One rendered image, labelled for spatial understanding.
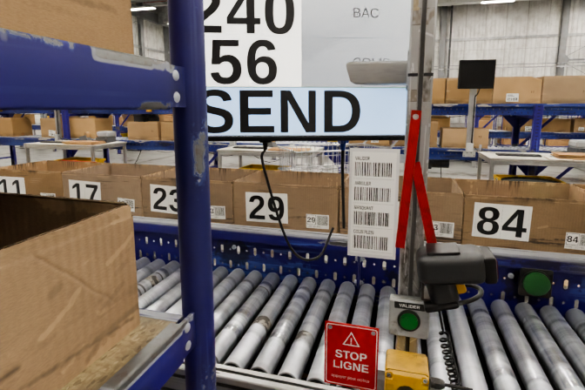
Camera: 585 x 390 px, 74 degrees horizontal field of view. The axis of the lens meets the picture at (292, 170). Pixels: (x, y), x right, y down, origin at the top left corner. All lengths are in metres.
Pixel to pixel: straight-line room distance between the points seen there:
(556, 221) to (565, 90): 4.80
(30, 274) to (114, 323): 0.09
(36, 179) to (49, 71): 1.79
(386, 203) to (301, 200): 0.69
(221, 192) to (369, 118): 0.81
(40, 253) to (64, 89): 0.10
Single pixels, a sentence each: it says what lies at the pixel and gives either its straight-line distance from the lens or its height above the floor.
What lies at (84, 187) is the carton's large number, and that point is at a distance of 1.82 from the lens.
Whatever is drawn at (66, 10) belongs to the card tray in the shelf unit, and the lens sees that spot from 0.28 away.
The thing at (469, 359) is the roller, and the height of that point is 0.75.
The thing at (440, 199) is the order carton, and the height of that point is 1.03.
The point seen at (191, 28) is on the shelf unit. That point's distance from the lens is 0.32.
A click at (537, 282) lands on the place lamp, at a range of 1.36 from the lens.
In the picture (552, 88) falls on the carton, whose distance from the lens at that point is 6.09.
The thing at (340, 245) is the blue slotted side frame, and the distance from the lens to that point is 1.31.
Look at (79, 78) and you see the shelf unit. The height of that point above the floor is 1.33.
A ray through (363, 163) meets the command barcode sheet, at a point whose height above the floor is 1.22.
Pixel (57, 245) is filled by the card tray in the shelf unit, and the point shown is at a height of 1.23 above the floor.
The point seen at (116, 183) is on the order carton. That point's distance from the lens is 1.71.
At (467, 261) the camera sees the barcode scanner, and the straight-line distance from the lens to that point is 0.67.
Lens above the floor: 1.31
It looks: 9 degrees down
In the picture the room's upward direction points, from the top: straight up
